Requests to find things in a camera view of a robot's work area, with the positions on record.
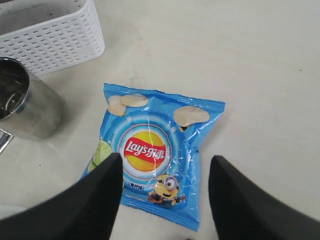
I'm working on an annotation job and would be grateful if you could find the stainless steel cup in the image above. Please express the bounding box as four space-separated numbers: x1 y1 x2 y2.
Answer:
0 57 64 140

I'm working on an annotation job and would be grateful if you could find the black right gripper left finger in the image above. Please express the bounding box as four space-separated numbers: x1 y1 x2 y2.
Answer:
0 153 123 240

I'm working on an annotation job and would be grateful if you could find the blue Lays chip bag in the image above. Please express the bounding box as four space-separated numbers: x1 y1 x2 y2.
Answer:
83 83 225 231

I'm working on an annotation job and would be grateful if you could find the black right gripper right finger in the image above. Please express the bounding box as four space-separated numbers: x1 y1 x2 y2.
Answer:
208 155 320 240

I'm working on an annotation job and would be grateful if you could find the speckled ceramic floral bowl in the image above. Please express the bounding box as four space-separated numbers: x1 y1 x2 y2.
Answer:
0 204 27 220

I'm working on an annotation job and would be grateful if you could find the silver knife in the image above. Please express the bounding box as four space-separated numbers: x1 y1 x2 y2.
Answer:
0 129 14 154

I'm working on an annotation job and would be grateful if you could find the white plastic woven basket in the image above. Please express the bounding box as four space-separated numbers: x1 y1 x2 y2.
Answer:
0 0 105 76

